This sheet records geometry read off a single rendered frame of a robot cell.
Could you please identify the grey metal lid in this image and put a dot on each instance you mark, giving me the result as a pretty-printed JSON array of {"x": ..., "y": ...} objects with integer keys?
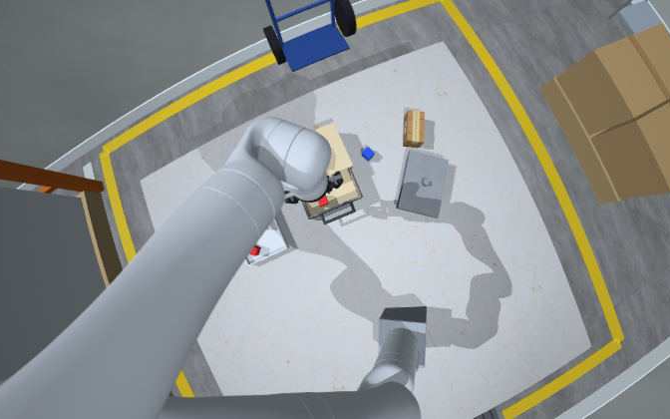
[{"x": 423, "y": 184}]

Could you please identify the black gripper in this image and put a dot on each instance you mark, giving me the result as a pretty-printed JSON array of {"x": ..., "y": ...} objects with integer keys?
[{"x": 333, "y": 182}]

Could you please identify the blue block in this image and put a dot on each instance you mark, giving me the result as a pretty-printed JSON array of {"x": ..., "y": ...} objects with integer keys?
[{"x": 367, "y": 154}]

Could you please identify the brown cardboard box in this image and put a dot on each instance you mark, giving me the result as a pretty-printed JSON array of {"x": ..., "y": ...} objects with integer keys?
[{"x": 414, "y": 129}]

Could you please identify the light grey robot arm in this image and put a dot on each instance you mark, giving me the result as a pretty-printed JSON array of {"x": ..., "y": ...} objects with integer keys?
[{"x": 122, "y": 356}]

